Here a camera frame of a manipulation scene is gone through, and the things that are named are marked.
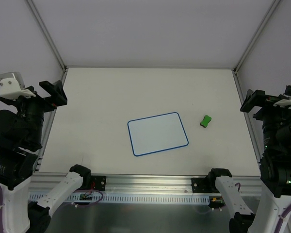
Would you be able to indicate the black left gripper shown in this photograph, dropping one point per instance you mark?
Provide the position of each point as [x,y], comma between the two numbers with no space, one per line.
[35,97]

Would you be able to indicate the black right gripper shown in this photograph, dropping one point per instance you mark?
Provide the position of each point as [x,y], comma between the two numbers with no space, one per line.
[266,101]

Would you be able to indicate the green bone-shaped eraser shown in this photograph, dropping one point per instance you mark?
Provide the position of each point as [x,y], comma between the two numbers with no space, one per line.
[205,121]

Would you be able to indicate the blue-framed whiteboard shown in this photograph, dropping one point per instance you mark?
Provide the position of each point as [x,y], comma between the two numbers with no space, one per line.
[156,134]

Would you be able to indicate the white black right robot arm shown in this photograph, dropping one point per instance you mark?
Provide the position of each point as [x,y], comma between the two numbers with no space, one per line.
[274,207]

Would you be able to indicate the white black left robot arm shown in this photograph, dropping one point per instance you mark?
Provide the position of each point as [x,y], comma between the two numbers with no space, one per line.
[20,139]

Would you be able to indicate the aluminium mounting rail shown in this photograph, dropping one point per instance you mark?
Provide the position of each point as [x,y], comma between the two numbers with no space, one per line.
[145,184]

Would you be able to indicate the left aluminium frame post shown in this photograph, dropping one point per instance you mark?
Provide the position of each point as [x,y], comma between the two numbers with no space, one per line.
[45,32]

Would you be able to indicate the aluminium frame post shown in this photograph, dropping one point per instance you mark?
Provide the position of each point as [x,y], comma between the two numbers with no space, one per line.
[45,32]
[258,32]

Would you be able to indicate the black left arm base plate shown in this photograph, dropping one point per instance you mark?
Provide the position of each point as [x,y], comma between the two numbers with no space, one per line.
[98,182]

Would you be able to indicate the right aluminium frame post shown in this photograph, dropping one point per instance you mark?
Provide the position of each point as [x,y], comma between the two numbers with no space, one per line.
[258,32]

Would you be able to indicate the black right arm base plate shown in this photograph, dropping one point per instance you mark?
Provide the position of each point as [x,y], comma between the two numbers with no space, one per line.
[203,185]

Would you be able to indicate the white slotted cable duct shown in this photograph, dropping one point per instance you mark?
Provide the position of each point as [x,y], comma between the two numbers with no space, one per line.
[190,199]

